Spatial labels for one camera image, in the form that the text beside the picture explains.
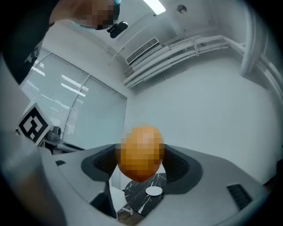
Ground white chair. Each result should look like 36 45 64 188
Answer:
110 186 134 216

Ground person's black clothing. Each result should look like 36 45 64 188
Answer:
0 0 89 85

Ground white air vent grille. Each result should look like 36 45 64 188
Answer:
125 37 161 66

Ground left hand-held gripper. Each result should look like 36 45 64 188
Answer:
15 102 86 155

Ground rectangular ceiling light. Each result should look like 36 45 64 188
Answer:
143 0 167 15

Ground white ceiling pipe bundle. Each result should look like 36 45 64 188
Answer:
122 34 246 89

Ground white round plate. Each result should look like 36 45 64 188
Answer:
145 186 164 196

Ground orange round fruit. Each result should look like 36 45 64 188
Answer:
115 126 165 183

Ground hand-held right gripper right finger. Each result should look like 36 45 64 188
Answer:
137 144 270 226

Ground black head-worn camera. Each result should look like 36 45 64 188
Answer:
107 21 129 39

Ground person's head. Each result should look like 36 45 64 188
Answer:
72 0 122 31

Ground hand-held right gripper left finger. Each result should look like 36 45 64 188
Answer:
41 143 133 226

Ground white curved wall pipes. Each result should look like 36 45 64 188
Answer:
240 11 283 106

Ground black marble round table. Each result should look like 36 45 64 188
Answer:
124 173 168 217

